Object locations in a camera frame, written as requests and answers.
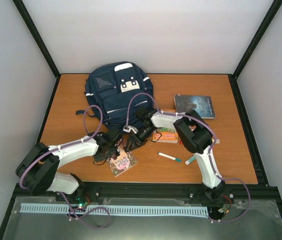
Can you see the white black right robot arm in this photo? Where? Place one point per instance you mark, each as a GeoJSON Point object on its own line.
{"type": "Point", "coordinates": [196, 137]}

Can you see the green white glue stick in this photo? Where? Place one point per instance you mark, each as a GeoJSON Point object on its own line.
{"type": "Point", "coordinates": [190, 160]}

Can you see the green capped white marker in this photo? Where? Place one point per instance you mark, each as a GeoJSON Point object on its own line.
{"type": "Point", "coordinates": [169, 157]}

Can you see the pink Taming of Shrew book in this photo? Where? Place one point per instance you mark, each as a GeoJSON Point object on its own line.
{"type": "Point", "coordinates": [122, 163]}

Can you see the metal front base plate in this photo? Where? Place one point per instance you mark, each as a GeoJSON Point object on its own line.
{"type": "Point", "coordinates": [252, 220]}

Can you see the navy blue student backpack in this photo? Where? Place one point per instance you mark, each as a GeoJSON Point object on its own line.
{"type": "Point", "coordinates": [119, 89]}

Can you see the black frame post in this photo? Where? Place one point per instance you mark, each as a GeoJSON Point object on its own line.
{"type": "Point", "coordinates": [20, 6]}
{"type": "Point", "coordinates": [267, 20]}

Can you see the light blue slotted cable duct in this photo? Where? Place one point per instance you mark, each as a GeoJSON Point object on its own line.
{"type": "Point", "coordinates": [116, 210]}

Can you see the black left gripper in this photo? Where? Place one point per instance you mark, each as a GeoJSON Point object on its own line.
{"type": "Point", "coordinates": [112, 152]}

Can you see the black right frame post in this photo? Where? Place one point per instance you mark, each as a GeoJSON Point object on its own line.
{"type": "Point", "coordinates": [267, 20]}

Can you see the black left frame post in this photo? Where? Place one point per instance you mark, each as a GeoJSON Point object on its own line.
{"type": "Point", "coordinates": [20, 6]}

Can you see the dark blue hardcover book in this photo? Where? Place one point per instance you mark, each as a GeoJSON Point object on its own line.
{"type": "Point", "coordinates": [201, 104]}

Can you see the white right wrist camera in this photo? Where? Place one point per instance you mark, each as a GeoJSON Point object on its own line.
{"type": "Point", "coordinates": [129, 129]}

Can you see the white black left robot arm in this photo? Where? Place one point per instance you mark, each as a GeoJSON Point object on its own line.
{"type": "Point", "coordinates": [38, 171]}

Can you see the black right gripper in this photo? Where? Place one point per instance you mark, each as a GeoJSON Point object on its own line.
{"type": "Point", "coordinates": [134, 141]}

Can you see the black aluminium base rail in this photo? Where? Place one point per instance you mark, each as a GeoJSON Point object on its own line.
{"type": "Point", "coordinates": [97, 192]}

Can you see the orange Treehouse paperback book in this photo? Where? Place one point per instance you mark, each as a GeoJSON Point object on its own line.
{"type": "Point", "coordinates": [165, 131]}

